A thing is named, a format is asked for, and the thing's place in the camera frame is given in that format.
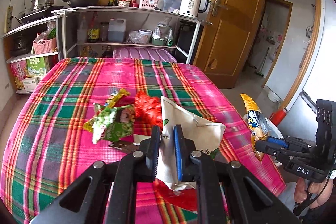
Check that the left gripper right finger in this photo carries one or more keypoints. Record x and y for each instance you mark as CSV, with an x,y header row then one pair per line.
x,y
187,157

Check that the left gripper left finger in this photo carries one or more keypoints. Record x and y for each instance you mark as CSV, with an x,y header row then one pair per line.
x,y
149,163

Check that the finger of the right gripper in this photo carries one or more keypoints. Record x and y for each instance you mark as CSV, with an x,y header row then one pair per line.
x,y
277,141
263,147

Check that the yellow snack wrapper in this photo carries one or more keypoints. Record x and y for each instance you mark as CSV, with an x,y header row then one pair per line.
x,y
251,105

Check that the red plastic bag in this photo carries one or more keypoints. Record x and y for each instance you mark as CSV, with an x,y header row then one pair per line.
x,y
148,109

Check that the beige paper snack bag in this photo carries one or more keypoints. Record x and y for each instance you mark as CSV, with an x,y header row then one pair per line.
x,y
205,134

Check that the green snack wrapper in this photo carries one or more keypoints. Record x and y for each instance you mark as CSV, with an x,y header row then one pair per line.
x,y
111,123

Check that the small yellow green wrapper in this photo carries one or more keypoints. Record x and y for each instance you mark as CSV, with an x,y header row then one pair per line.
x,y
115,97

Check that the white trash bin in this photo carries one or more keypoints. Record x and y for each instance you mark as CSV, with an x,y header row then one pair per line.
x,y
273,130

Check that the right hand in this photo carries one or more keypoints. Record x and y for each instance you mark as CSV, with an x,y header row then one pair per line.
x,y
300,193

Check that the red thermos flask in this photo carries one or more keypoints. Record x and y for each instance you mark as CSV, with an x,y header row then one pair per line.
x,y
277,117

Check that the silver refrigerator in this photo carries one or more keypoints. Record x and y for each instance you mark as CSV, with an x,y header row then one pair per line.
x,y
301,120

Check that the pink plaid tablecloth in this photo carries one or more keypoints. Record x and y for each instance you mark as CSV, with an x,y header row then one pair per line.
x,y
48,147

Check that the pink storage box lid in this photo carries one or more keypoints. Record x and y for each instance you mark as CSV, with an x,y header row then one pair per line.
x,y
154,54

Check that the white plastic jug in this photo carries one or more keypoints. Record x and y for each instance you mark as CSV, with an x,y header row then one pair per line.
x,y
116,30

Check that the yellow label oil bottle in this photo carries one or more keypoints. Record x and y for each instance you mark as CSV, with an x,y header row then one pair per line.
x,y
93,31

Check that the green milk carton box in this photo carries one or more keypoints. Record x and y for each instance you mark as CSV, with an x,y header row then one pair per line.
x,y
38,67

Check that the wooden door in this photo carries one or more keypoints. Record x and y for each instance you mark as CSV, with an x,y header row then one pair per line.
x,y
227,39

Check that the clear plastic container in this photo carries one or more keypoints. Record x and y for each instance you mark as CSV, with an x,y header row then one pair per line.
x,y
169,5

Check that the pink utensil holder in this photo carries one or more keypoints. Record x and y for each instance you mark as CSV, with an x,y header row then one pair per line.
x,y
148,4

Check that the pink plastic basket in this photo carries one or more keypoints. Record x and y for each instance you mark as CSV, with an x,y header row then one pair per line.
x,y
45,46

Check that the white electric kettle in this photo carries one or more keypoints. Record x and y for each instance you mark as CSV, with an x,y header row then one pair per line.
x,y
192,8

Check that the white metal shelf rack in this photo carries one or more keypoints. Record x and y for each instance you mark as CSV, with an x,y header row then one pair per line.
x,y
31,49

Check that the black frying pan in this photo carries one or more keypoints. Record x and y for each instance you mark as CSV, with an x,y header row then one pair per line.
x,y
81,3

